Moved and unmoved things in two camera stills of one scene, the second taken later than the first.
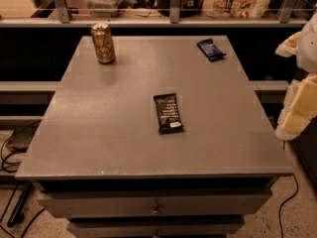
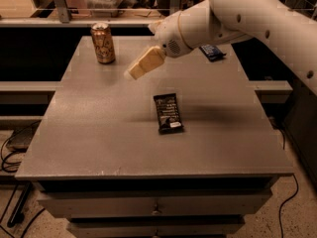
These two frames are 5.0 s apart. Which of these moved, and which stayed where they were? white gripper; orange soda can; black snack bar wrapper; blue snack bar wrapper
Moved: white gripper
Stayed: blue snack bar wrapper; black snack bar wrapper; orange soda can
